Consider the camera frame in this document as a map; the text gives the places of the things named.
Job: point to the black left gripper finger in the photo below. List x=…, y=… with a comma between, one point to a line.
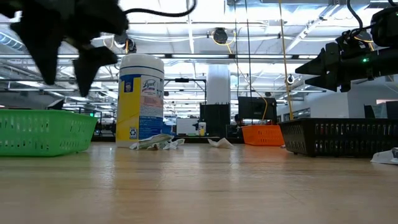
x=93, y=68
x=43, y=46

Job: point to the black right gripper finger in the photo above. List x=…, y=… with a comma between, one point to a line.
x=329, y=82
x=326, y=62

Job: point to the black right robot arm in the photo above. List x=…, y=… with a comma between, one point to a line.
x=387, y=26

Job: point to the tilted dark background monitor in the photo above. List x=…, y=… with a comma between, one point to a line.
x=56, y=105

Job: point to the black plastic basket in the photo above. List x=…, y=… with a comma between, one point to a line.
x=342, y=137

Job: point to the Lysol wipes canister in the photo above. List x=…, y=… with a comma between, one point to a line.
x=140, y=102

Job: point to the black monitor on stand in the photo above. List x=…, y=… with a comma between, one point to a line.
x=256, y=109

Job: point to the green plastic basket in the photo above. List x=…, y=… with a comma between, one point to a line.
x=40, y=133

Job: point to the orange plastic basket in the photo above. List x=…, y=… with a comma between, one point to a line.
x=262, y=135

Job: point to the blue plastic basket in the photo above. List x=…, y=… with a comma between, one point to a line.
x=167, y=130

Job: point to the person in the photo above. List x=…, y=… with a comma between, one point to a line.
x=238, y=119

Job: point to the whiteboard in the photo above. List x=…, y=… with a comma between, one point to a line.
x=186, y=127

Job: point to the white building column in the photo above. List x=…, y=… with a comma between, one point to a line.
x=217, y=84

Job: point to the black partition panel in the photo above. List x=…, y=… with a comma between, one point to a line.
x=214, y=119

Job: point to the long black perforated box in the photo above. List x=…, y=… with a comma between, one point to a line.
x=192, y=139

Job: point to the small background wipes canister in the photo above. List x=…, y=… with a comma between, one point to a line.
x=202, y=130

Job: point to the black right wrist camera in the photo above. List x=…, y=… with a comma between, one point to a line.
x=354, y=45

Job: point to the black gantry frame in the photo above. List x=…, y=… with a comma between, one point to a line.
x=182, y=80

